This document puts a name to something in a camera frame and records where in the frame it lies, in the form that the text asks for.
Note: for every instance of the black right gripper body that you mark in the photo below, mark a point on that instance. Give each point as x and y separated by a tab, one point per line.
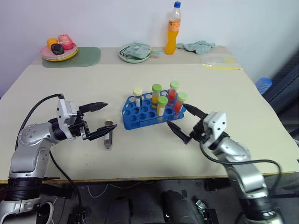
198	133

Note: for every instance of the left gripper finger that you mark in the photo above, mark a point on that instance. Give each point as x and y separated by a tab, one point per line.
95	106
102	130

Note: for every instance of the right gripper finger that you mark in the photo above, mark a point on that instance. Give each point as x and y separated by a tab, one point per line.
178	131
195	110

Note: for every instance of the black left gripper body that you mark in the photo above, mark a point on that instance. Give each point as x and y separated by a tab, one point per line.
79	129

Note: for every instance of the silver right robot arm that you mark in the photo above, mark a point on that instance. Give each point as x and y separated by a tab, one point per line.
243	168

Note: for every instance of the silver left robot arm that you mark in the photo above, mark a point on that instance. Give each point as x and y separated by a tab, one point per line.
28	149

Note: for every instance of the dark liquid test tube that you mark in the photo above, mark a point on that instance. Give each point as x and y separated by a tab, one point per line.
108	137

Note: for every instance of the green cap red test tube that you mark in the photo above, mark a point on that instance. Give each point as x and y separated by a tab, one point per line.
180	102
173	89

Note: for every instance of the green cap yellow test tube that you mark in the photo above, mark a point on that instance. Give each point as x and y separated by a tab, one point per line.
156	92
162	105

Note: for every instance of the blue test tube rack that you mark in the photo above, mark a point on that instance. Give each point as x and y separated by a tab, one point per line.
140	116

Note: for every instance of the pale yellow cap test tube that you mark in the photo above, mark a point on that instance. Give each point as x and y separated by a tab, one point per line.
138	95

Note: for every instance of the green table mat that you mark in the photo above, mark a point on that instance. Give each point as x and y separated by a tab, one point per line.
88	57

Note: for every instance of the clear zip plastic bag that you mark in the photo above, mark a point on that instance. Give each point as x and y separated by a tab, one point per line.
217	61

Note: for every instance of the black table clamp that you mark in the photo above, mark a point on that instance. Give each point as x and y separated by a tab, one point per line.
57	190
217	184

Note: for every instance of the yellow plate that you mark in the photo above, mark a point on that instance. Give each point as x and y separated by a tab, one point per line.
70	57

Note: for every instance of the pale green plate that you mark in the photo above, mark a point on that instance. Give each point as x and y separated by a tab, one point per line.
71	54

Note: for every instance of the mint green plate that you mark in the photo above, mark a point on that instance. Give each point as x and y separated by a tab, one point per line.
133	59

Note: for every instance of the green cloth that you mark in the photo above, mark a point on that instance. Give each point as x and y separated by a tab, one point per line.
198	46

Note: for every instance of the dark purple toy fruit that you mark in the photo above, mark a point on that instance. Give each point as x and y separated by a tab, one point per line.
57	49

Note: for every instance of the mint green fabric pouch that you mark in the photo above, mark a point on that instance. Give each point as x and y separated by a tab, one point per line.
136	50

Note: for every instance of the pink red toy food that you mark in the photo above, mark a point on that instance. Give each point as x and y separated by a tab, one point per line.
66	42

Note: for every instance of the pink plate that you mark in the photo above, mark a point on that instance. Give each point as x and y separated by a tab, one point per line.
46	52

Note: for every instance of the blue ribbed plastic bottle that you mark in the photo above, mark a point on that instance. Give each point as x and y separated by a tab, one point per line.
264	85

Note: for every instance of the dark rounded shape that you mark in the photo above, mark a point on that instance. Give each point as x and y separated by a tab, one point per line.
180	207

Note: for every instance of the orange toy fruit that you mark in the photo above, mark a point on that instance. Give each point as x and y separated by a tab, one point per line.
51	42

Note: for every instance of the orange soda bottle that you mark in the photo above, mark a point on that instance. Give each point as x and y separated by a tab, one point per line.
172	35

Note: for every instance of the black chair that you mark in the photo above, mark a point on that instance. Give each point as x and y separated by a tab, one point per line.
285	91

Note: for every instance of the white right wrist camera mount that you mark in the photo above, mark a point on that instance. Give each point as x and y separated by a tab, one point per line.
216	123

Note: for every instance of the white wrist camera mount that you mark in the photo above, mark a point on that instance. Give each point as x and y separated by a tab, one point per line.
62	112
216	123

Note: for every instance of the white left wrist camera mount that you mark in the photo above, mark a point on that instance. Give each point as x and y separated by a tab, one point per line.
62	112

